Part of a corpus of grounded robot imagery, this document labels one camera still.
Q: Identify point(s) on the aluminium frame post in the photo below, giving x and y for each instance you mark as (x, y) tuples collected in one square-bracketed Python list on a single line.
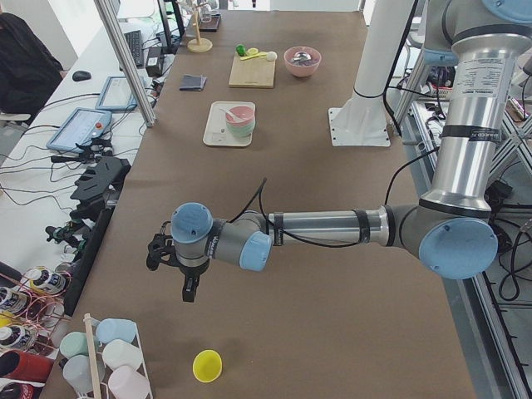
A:
[(125, 59)]

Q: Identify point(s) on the seated person in black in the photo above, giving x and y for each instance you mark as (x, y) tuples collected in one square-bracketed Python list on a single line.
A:
[(29, 72)]

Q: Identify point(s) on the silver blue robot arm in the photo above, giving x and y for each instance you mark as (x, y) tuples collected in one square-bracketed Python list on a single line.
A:
[(447, 229)]

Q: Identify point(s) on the pink bowl with ice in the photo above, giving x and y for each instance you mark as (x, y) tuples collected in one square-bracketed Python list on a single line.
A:
[(301, 70)]

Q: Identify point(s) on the black computer mouse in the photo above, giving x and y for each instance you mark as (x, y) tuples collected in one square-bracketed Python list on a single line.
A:
[(81, 76)]

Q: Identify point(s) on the green bowl stack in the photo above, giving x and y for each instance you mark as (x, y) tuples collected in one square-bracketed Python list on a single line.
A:
[(240, 131)]

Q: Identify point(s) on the blue tablet pendant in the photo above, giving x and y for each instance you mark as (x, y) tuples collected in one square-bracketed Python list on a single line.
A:
[(80, 128)]

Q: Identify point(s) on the white garlic bulb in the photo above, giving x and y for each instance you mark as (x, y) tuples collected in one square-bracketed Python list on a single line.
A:
[(271, 56)]

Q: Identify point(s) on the metal ice scoop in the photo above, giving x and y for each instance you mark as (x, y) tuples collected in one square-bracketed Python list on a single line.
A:
[(302, 58)]

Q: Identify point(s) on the white ceramic spoon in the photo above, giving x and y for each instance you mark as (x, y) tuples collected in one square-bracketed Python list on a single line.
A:
[(234, 117)]

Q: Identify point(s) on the grey folded cloth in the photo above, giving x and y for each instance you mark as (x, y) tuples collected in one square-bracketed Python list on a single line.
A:
[(192, 82)]

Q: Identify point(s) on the wooden mug tree stand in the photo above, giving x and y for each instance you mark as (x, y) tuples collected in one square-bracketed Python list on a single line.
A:
[(198, 44)]

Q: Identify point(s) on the bamboo cutting board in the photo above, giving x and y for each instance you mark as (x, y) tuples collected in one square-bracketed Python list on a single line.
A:
[(254, 73)]

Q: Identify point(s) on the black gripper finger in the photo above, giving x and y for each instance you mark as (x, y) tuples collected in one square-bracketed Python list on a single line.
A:
[(191, 283)]

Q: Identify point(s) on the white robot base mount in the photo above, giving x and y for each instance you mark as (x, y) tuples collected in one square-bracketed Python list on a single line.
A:
[(361, 120)]

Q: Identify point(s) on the pastel cups rack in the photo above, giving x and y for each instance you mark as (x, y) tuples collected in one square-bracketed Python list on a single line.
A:
[(105, 360)]

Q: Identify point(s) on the green lime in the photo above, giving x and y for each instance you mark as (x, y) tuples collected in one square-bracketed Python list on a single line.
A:
[(241, 50)]

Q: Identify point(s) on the yellow plastic cup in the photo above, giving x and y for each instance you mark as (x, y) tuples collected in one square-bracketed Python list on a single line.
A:
[(207, 366)]

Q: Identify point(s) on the black tool holder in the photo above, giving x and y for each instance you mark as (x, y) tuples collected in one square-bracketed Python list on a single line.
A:
[(95, 190)]

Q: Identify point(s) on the yellow plastic knife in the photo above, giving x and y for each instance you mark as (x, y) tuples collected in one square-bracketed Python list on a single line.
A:
[(256, 55)]

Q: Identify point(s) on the cream rabbit tray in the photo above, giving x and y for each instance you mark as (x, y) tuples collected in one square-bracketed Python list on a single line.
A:
[(215, 132)]

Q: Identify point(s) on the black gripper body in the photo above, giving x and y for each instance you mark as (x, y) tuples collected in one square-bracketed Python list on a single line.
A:
[(190, 273)]

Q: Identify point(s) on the black keyboard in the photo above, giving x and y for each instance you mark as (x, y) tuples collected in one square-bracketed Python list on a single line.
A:
[(135, 45)]

